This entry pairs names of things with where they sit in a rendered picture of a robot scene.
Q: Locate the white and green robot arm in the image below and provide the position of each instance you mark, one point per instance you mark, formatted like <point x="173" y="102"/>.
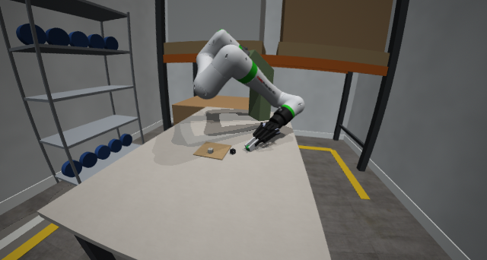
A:
<point x="223" y="58"/>

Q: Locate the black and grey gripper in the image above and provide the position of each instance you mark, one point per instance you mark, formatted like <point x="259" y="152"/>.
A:
<point x="266" y="131"/>

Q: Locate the tan square mat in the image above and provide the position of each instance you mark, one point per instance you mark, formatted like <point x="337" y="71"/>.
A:
<point x="220" y="150"/>

